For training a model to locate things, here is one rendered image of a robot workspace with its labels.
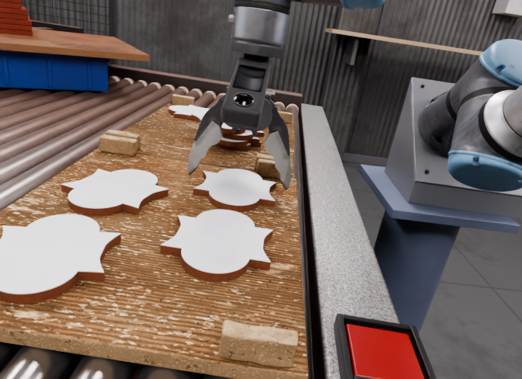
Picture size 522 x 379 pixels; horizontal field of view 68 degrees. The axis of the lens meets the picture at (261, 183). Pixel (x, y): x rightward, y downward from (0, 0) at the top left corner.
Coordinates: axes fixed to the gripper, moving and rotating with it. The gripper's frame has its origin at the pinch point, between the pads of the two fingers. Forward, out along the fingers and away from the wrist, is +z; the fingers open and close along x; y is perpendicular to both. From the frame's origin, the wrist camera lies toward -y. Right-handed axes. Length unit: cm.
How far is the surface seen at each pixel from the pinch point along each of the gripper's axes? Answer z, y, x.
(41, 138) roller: 2.4, 15.8, 39.3
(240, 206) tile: 0.7, -6.5, -1.2
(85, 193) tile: 0.6, -10.3, 18.1
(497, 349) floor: 89, 90, -117
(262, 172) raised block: -0.3, 7.5, -3.5
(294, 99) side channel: -5, 88, -11
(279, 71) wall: -4, 321, -3
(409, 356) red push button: 3.6, -27.0, -18.6
